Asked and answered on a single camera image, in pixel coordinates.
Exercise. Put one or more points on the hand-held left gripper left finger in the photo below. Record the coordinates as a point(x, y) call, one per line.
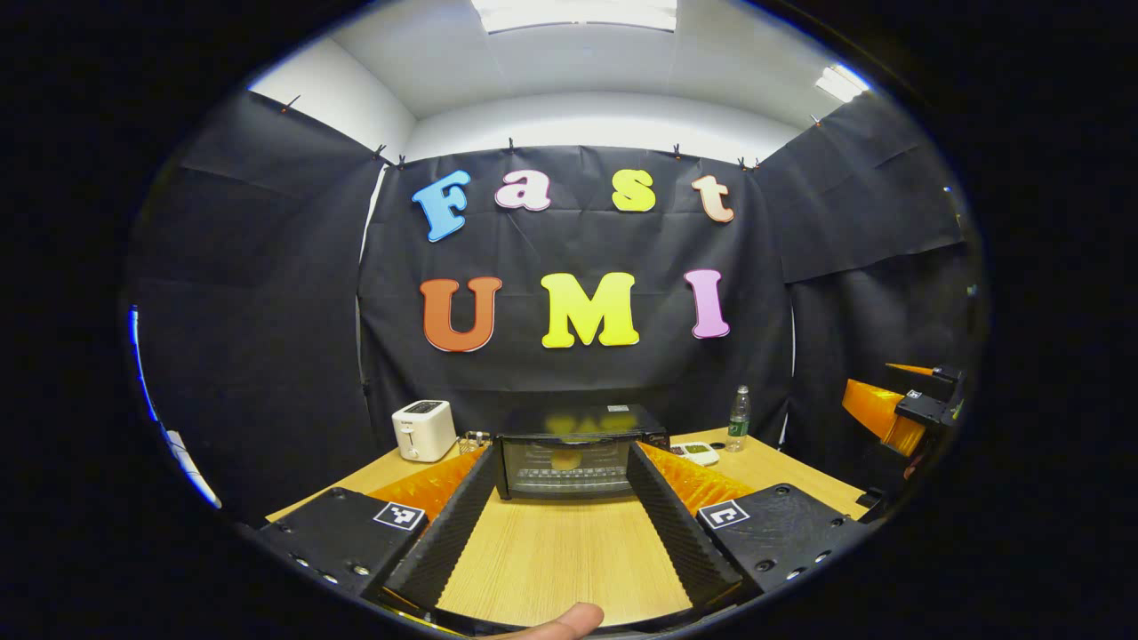
point(444, 533)

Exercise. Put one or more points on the round bread roll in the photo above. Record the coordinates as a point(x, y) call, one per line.
point(566, 460)

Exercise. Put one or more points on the clear plastic water bottle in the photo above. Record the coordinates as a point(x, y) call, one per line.
point(738, 427)

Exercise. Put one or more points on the black backdrop cloth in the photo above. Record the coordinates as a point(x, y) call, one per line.
point(578, 240)

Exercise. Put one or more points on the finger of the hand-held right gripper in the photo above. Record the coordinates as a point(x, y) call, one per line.
point(942, 373)
point(876, 409)

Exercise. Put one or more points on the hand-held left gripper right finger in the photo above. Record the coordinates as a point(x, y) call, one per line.
point(680, 533)

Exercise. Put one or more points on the white divided snack dish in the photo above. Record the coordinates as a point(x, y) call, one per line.
point(696, 453)

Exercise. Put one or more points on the white toaster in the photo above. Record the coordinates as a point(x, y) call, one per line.
point(425, 431)

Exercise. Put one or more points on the black electric oven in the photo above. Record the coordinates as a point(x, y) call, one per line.
point(533, 462)

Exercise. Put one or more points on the ceiling light panel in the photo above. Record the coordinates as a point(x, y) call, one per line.
point(840, 83)
point(573, 13)

